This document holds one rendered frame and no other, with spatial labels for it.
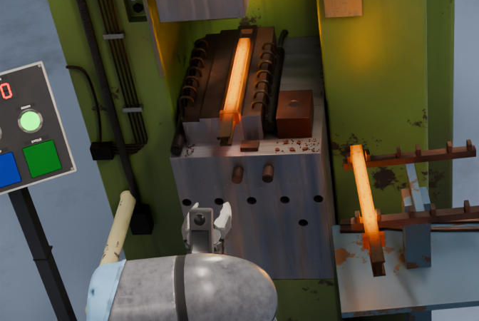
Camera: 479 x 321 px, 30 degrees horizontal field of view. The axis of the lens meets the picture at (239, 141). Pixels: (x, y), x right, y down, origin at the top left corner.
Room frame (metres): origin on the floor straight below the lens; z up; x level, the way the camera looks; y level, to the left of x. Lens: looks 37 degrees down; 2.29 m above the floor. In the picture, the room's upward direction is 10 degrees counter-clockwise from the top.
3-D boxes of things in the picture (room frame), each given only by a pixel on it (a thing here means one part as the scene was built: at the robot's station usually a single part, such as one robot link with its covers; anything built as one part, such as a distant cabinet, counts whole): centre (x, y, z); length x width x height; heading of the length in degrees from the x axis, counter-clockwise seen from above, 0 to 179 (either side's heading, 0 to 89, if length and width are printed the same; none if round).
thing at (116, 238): (1.79, 0.39, 0.62); 0.44 x 0.05 x 0.05; 167
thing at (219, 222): (1.43, 0.06, 0.98); 0.09 x 0.03 x 0.06; 153
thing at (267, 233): (2.01, -0.07, 0.69); 0.56 x 0.38 x 0.45; 167
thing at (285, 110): (1.82, -0.15, 0.95); 0.12 x 0.09 x 0.07; 167
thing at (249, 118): (2.01, -0.01, 0.96); 0.42 x 0.20 x 0.09; 167
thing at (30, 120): (1.79, 0.49, 1.09); 0.05 x 0.03 x 0.04; 77
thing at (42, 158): (1.74, 0.48, 1.01); 0.07 x 0.05 x 0.07; 102
